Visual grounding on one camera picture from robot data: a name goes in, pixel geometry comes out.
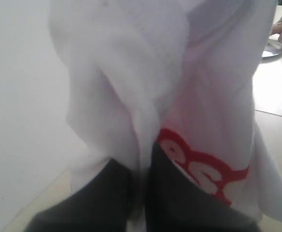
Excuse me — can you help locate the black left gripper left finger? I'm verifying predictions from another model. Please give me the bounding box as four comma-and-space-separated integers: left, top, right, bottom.
23, 158, 137, 232

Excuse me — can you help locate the bystander hand on table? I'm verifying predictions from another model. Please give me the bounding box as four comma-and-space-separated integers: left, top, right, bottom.
271, 22, 282, 42

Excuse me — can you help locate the metal wire mesh basket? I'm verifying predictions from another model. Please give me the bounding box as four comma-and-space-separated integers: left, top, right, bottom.
262, 39, 282, 59

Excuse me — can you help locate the white t-shirt red lettering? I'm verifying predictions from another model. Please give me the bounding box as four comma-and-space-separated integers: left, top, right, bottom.
49, 0, 282, 232

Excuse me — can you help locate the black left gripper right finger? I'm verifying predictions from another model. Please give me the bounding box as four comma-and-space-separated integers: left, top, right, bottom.
145, 143, 260, 232

